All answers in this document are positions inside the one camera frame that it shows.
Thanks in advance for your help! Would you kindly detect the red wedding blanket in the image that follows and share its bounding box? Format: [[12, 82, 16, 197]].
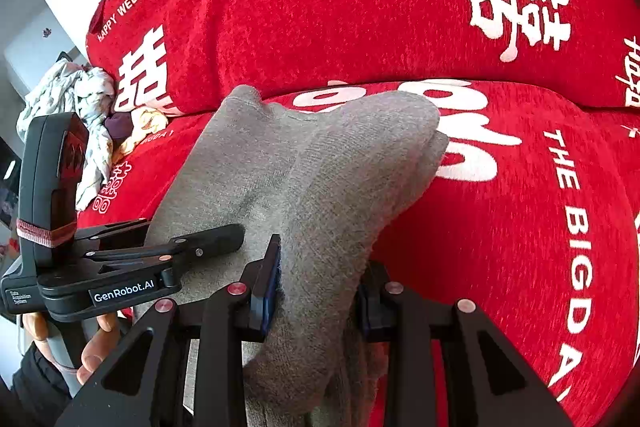
[[79, 78, 639, 426]]

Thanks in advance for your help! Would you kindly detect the red wedding pillow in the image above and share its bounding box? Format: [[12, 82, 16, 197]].
[[86, 0, 639, 115]]

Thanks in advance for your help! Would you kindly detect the light blue floral quilt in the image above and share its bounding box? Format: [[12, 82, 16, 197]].
[[15, 58, 117, 212]]

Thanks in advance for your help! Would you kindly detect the orange garment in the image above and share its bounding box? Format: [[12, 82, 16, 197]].
[[112, 106, 169, 165]]

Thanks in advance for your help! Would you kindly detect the dark purple garment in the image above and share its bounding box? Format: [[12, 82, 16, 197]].
[[104, 112, 134, 146]]

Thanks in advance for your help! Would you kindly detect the person's left hand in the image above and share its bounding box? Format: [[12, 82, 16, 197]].
[[22, 312, 120, 386]]

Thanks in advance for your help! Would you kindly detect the grey knit sweater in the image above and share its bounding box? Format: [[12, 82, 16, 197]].
[[146, 86, 448, 426]]

